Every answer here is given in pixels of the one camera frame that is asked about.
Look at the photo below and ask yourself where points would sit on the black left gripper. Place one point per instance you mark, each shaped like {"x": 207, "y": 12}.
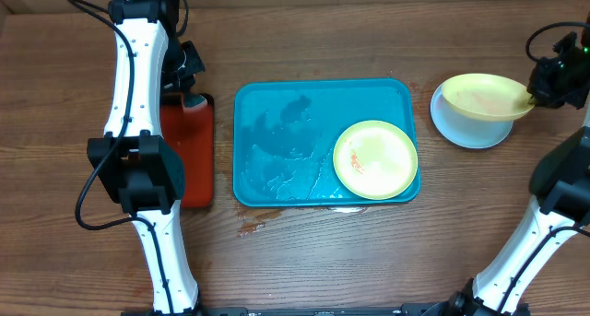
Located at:
{"x": 196, "y": 67}

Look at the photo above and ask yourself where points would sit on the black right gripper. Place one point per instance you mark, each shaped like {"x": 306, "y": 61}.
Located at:
{"x": 542, "y": 87}

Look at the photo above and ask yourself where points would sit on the green and pink sponge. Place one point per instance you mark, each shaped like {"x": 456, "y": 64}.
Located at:
{"x": 194, "y": 102}

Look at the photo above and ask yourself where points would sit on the yellow plate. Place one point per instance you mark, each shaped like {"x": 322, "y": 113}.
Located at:
{"x": 375, "y": 160}
{"x": 487, "y": 97}

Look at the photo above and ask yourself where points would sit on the light blue plate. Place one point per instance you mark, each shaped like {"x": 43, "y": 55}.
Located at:
{"x": 463, "y": 131}

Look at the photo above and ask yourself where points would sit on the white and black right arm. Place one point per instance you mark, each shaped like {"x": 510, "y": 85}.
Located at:
{"x": 559, "y": 188}

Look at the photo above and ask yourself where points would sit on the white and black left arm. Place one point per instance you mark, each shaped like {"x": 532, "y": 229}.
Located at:
{"x": 138, "y": 169}

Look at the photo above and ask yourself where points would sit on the black tray with red liquid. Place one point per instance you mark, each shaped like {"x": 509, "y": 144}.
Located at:
{"x": 191, "y": 135}

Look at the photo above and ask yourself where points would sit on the teal plastic tray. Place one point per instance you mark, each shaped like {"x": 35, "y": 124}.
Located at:
{"x": 285, "y": 133}

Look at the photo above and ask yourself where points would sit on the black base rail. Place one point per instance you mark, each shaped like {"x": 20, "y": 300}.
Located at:
{"x": 407, "y": 309}

